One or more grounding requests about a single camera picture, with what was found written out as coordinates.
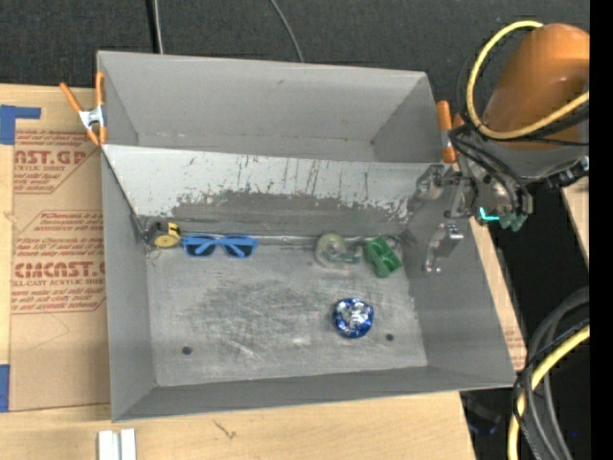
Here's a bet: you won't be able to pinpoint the clear tape dispenser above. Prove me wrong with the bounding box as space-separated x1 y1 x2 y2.
313 232 363 270

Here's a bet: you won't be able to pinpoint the green plastic block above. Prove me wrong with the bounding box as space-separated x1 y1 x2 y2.
362 236 404 279

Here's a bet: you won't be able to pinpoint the blue sunglasses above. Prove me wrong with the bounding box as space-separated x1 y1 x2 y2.
181 233 260 260

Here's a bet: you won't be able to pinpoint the grey metal bin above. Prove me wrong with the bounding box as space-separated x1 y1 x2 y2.
95 50 519 424

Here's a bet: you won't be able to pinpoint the yellow tape measure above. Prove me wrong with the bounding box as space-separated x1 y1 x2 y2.
151 221 183 250

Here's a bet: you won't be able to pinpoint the blue and white ball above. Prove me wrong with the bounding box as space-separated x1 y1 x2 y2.
330 297 375 340

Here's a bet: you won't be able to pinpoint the brown cardboard board red print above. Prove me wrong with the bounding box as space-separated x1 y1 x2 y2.
0 82 112 412

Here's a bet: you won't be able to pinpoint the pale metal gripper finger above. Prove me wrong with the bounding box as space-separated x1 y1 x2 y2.
420 221 465 275
410 164 462 209

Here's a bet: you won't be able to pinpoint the black cylinder on white bracket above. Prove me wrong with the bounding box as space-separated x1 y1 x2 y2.
510 182 534 216

